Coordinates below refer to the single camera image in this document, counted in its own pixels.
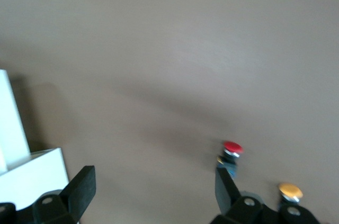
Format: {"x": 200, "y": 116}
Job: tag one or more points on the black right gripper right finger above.
{"x": 227, "y": 195}

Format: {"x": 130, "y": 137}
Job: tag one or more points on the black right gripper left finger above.
{"x": 79, "y": 192}

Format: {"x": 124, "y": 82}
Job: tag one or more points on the red push button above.
{"x": 233, "y": 147}

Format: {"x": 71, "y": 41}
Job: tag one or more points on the white drawer cabinet housing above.
{"x": 31, "y": 176}

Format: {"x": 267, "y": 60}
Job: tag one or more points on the yellow push button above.
{"x": 290, "y": 189}

